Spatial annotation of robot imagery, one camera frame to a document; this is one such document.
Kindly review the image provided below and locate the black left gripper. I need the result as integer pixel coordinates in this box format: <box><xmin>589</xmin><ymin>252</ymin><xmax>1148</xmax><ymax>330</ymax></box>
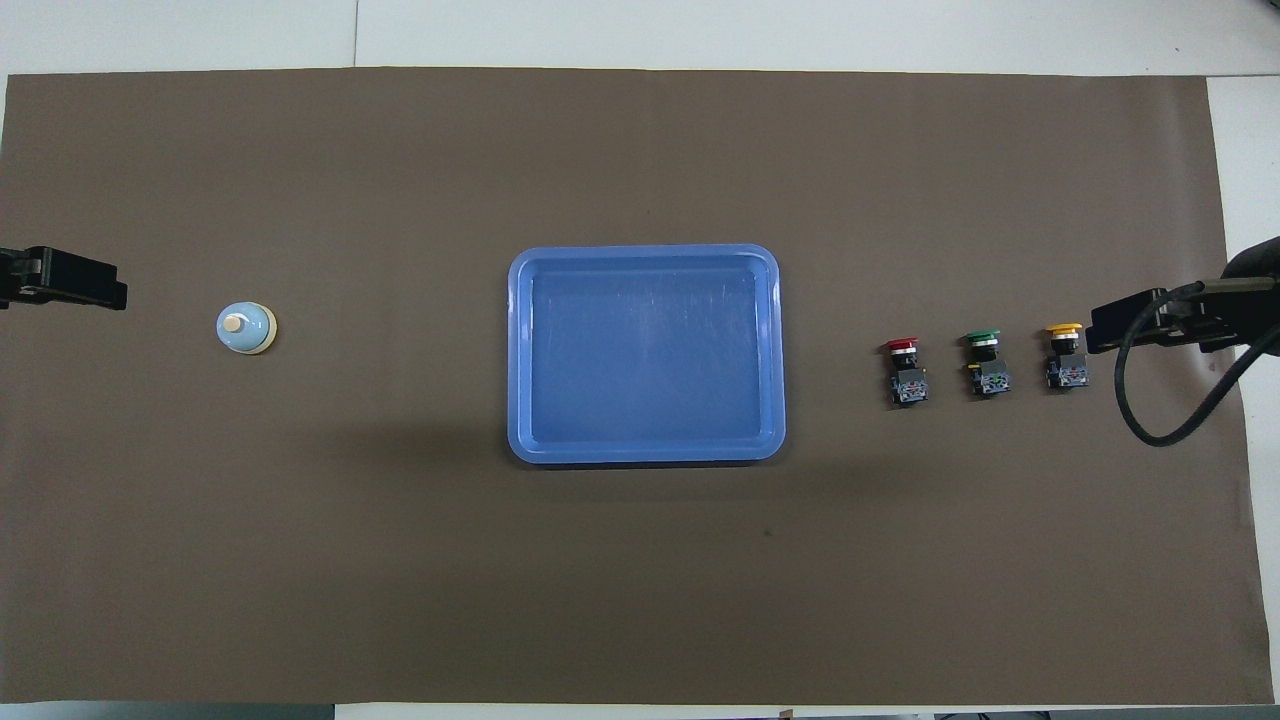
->
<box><xmin>0</xmin><ymin>247</ymin><xmax>128</xmax><ymax>311</ymax></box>

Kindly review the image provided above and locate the yellow push button switch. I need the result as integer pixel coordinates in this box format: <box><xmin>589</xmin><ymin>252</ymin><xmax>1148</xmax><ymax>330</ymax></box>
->
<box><xmin>1044</xmin><ymin>322</ymin><xmax>1091</xmax><ymax>393</ymax></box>

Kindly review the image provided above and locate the blue plastic tray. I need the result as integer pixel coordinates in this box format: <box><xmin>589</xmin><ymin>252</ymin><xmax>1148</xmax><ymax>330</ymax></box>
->
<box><xmin>506</xmin><ymin>244</ymin><xmax>787</xmax><ymax>466</ymax></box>

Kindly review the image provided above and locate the red push button switch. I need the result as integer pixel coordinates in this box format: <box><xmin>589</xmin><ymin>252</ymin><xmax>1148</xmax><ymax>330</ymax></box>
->
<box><xmin>885</xmin><ymin>337</ymin><xmax>930</xmax><ymax>407</ymax></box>

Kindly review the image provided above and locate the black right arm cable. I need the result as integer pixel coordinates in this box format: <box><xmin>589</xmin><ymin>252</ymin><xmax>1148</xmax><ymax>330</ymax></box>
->
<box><xmin>1115</xmin><ymin>283</ymin><xmax>1280</xmax><ymax>447</ymax></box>

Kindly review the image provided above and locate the green push button switch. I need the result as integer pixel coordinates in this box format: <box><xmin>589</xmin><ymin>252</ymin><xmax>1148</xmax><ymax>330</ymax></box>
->
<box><xmin>963</xmin><ymin>328</ymin><xmax>1012</xmax><ymax>399</ymax></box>

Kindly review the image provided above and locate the light blue service bell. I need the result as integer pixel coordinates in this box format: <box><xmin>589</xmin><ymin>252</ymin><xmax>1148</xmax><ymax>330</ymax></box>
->
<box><xmin>216</xmin><ymin>300</ymin><xmax>278</xmax><ymax>356</ymax></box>

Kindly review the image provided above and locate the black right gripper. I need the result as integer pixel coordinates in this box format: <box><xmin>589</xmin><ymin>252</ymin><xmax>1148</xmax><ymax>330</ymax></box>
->
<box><xmin>1087</xmin><ymin>237</ymin><xmax>1280</xmax><ymax>355</ymax></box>

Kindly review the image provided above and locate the brown table mat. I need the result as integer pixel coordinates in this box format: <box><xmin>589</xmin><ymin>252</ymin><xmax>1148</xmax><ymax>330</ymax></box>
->
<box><xmin>0</xmin><ymin>66</ymin><xmax>1263</xmax><ymax>706</ymax></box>

